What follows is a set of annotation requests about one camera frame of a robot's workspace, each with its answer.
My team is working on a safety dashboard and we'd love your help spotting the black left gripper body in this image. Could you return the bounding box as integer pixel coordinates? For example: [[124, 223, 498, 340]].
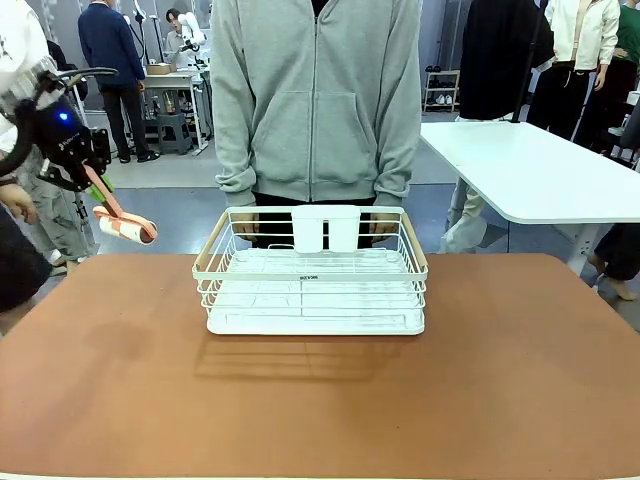
[[19, 97, 97, 175]]

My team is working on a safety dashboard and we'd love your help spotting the pink handled lint roller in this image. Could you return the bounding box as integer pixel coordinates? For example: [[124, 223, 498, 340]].
[[83, 165, 159, 246]]

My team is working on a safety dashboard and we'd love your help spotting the white wire dish rack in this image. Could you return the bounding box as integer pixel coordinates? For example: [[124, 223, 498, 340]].
[[192, 205, 430, 336]]

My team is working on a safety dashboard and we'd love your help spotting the grey sleeved right forearm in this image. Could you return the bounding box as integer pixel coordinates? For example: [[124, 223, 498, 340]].
[[213, 99, 259, 208]]

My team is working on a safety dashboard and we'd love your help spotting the grey sleeved left forearm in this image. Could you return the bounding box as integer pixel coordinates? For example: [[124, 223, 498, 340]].
[[373, 99, 422, 208]]

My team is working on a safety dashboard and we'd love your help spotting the bystander's bare hand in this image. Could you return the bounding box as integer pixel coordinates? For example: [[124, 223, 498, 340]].
[[0, 183, 40, 226]]

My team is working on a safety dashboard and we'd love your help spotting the person's right hand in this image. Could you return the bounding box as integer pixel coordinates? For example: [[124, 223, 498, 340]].
[[232, 213, 261, 244]]

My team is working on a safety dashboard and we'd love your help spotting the person's left hand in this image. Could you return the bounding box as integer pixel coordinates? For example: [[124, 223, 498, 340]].
[[369, 213, 402, 241]]

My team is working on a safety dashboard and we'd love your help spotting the figure in camouflage trousers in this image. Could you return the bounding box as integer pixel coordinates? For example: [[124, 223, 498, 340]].
[[22, 164, 99, 277]]

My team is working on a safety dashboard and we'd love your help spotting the seated person in black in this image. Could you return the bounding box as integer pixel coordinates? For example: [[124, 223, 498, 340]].
[[47, 40, 90, 104]]

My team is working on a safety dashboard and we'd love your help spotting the grey step stool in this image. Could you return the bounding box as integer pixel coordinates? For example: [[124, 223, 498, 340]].
[[157, 113, 194, 155]]

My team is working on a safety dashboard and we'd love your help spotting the bystander in dark clothes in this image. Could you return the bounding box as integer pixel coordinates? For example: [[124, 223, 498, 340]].
[[0, 172, 54, 315]]

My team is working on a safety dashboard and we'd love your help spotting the man in navy jacket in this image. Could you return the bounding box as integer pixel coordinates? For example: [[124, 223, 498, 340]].
[[77, 0, 161, 164]]

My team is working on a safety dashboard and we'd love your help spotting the white workbench desk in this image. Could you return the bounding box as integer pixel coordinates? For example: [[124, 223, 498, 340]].
[[143, 71, 212, 155]]

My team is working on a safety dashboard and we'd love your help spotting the seated man in light shirt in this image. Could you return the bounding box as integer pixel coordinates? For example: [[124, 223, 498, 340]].
[[163, 7, 201, 69]]

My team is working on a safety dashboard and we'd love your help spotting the white plastic utensil holder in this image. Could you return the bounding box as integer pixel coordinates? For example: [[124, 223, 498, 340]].
[[290, 204, 362, 254]]

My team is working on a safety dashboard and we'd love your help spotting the person in grey hoodie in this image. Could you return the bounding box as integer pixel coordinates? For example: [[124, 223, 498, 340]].
[[209, 0, 424, 250]]

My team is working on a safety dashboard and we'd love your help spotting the white shoe rack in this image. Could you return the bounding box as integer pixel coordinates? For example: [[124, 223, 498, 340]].
[[423, 69, 460, 113]]

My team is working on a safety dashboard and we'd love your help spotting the white side table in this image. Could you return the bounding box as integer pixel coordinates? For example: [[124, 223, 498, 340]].
[[419, 121, 640, 277]]

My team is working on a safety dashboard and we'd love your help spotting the black stand pole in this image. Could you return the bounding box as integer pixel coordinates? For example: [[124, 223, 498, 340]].
[[510, 0, 549, 124]]

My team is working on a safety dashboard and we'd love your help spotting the person in dark trousers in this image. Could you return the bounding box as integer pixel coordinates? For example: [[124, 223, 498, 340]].
[[584, 223, 640, 302]]

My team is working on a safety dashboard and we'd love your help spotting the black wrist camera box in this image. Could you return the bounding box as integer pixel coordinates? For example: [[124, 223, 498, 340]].
[[91, 128, 113, 166]]

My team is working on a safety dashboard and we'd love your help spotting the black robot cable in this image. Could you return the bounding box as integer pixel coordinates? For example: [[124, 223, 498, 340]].
[[0, 67, 120, 179]]

